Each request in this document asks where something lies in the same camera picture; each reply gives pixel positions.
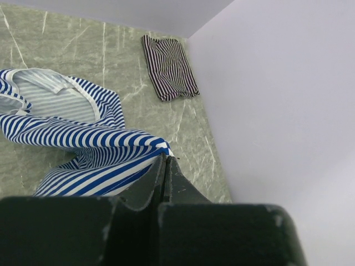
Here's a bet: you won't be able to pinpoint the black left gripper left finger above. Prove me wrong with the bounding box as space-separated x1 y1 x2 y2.
1 155 166 265

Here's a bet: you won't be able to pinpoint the black white striped tank top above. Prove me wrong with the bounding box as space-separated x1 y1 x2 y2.
141 35 200 101

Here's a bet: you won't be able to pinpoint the blue white striped tank top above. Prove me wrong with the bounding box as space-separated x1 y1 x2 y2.
1 68 172 197

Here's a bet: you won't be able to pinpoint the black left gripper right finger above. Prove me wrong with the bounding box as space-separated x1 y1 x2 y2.
156 157 307 265

